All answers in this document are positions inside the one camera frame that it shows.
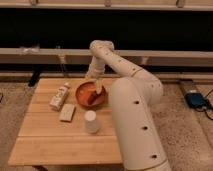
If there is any wooden table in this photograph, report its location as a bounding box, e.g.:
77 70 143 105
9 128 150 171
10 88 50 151
8 78 121 166

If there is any black table leg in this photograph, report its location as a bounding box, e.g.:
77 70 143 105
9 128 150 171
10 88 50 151
28 66 42 87

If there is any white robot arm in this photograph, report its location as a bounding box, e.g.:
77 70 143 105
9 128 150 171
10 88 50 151
86 40 172 171

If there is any blue device on floor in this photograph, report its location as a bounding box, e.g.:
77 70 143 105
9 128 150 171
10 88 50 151
184 93 206 108

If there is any orange ceramic bowl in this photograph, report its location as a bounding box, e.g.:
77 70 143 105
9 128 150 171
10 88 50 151
75 81 107 107

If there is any long wooden rail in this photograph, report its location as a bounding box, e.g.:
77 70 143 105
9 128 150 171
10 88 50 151
0 48 213 67

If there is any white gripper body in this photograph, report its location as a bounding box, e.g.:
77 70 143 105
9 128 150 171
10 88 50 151
85 56 105 79

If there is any beige rectangular block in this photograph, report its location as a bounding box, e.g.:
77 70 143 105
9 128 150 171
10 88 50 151
59 104 75 122

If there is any white plastic cup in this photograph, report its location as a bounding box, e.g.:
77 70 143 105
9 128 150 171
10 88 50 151
84 110 100 134

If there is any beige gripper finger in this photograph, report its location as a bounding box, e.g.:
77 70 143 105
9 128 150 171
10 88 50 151
95 79 103 94

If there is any black cable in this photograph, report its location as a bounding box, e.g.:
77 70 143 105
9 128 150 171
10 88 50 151
195 88 213 121

